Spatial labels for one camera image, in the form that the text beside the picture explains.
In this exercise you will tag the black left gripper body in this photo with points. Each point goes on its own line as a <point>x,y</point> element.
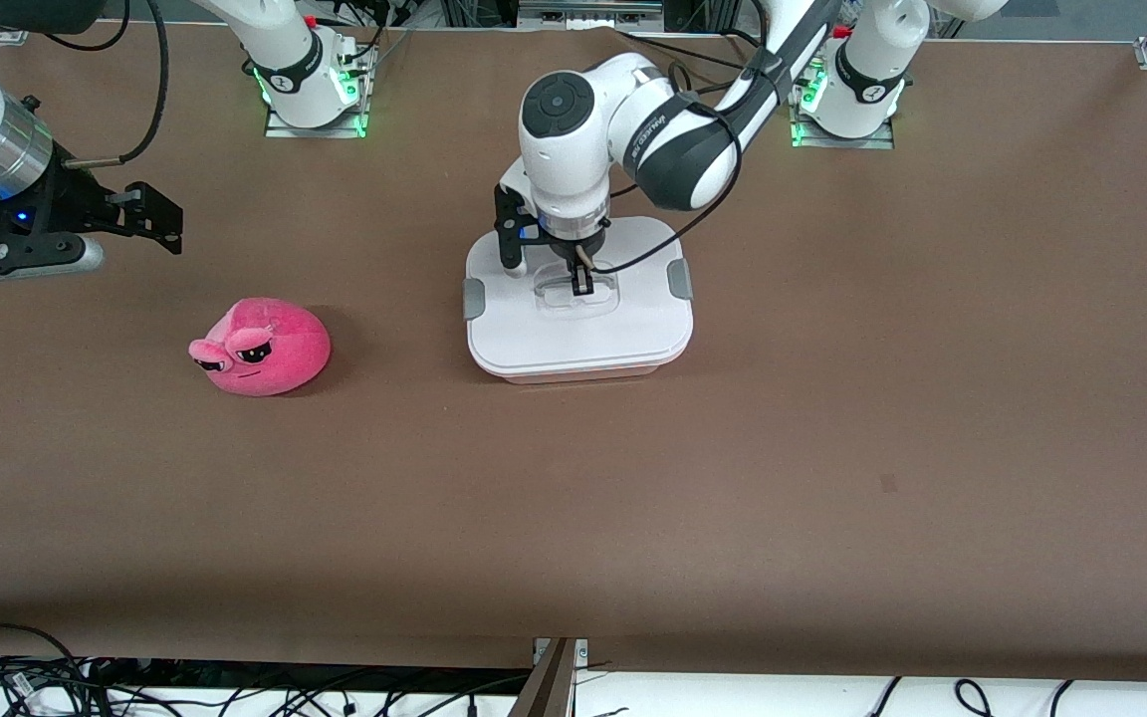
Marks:
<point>568,250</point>

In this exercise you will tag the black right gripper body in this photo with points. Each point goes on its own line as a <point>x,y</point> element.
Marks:
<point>74,202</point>

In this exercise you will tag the white box lid grey latches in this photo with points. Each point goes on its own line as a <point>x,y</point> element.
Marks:
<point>573,344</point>

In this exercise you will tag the pink plush toy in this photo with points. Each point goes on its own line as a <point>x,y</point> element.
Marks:
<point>270,349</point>

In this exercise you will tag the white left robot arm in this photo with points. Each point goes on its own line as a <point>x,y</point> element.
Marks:
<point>559,169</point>

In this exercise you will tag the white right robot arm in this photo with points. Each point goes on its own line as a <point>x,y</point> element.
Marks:
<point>290,60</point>

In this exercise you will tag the pink plastic box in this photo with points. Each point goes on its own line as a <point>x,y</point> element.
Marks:
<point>573,377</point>

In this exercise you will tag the brown table cover sheet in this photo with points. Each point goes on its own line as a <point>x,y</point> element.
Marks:
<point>573,518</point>

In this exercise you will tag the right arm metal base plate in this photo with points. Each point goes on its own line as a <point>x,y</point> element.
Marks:
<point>280,127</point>

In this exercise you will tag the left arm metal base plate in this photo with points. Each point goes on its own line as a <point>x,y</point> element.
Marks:
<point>842,142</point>

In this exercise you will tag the silver metal bracket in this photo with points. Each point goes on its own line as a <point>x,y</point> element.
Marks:
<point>580,649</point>

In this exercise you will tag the dark brown post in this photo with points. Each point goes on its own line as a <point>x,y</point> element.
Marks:
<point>549,692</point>

